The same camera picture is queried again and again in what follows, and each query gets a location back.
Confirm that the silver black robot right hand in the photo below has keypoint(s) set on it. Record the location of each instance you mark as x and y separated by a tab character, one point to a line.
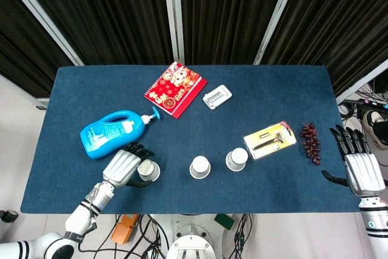
362	171

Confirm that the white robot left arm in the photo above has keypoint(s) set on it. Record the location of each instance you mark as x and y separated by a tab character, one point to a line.
78	218

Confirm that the blue pump detergent bottle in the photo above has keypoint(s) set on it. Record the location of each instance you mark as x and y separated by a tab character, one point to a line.
106	131

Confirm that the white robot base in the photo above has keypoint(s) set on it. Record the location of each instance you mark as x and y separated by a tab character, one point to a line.
194	240

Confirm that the yellow razor blister pack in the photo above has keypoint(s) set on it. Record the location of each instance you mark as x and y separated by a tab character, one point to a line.
269	140

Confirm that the dark red grape bunch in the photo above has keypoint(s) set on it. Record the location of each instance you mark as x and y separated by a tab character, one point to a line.
310	143

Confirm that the white paper cup blue stripe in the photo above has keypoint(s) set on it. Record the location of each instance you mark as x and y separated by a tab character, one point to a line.
200	166
237	159
150	173

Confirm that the white frame post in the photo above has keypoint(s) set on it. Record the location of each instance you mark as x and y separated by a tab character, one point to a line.
173	13
277	16
39	13
363	84

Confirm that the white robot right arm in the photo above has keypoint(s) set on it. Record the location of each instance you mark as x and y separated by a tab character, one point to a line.
374	225

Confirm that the blue table cloth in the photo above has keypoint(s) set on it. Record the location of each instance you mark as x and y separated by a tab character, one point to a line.
194	195

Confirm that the orange box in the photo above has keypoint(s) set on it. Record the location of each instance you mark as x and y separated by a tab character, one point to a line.
123	228

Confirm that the white black shoe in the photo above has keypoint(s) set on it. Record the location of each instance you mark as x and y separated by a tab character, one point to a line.
376	128

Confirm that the red spiral notebook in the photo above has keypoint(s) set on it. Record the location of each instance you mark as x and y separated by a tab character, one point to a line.
175	92

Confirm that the green block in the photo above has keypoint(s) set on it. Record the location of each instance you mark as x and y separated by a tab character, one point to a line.
225	222

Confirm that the black curtain panel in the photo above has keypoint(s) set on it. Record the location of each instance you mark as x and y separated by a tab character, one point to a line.
333	13
106	13
21	52
227	13

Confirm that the silver black robot left hand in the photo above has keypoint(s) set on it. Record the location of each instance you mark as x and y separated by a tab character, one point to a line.
119	166

